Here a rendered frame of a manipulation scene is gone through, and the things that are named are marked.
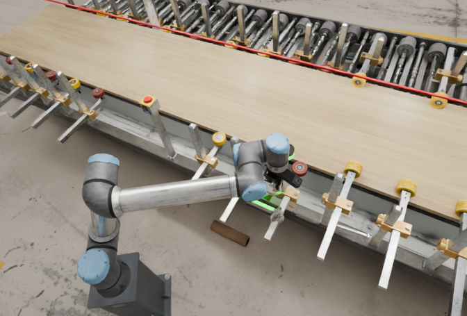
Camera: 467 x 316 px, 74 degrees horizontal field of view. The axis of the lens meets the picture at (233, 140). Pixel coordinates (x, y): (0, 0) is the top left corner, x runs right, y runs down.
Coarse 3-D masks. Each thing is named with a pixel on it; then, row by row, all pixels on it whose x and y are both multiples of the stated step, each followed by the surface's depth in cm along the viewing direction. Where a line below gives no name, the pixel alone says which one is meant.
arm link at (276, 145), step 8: (272, 136) 120; (280, 136) 120; (264, 144) 119; (272, 144) 117; (280, 144) 117; (288, 144) 118; (272, 152) 118; (280, 152) 117; (288, 152) 122; (272, 160) 121; (280, 160) 121
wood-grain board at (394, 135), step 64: (64, 64) 244; (128, 64) 236; (192, 64) 228; (256, 64) 220; (256, 128) 185; (320, 128) 180; (384, 128) 175; (448, 128) 171; (384, 192) 152; (448, 192) 149
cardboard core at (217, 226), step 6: (216, 222) 239; (216, 228) 236; (222, 228) 235; (228, 228) 235; (222, 234) 235; (228, 234) 233; (234, 234) 231; (240, 234) 231; (234, 240) 231; (240, 240) 229; (246, 240) 228; (246, 246) 232
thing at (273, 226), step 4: (284, 196) 161; (284, 200) 159; (288, 200) 159; (280, 204) 158; (284, 204) 158; (284, 208) 156; (272, 224) 152; (276, 224) 152; (268, 228) 151; (272, 228) 151; (276, 228) 153; (268, 232) 150; (272, 232) 150; (268, 236) 149; (268, 240) 149
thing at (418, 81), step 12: (168, 12) 307; (288, 24) 273; (324, 48) 249; (396, 48) 240; (396, 60) 231; (408, 60) 230; (456, 60) 225; (408, 72) 222; (420, 72) 221; (420, 84) 214
